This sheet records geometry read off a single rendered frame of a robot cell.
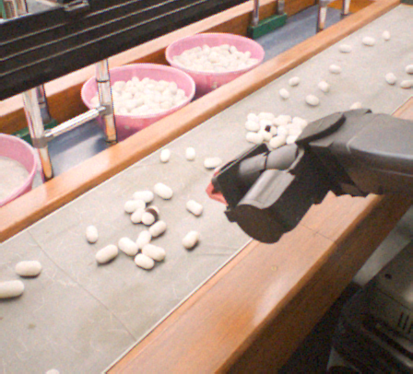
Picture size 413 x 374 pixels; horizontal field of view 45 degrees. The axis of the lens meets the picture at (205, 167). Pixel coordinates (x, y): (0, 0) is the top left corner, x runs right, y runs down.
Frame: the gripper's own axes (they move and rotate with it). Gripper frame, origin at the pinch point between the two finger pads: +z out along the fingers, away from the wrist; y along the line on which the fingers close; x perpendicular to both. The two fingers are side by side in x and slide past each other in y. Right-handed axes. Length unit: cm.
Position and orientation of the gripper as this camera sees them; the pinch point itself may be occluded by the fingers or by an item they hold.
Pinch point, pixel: (211, 192)
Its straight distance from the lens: 71.3
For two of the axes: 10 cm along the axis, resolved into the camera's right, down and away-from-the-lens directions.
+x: 4.9, 8.6, 1.3
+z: -5.7, 2.1, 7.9
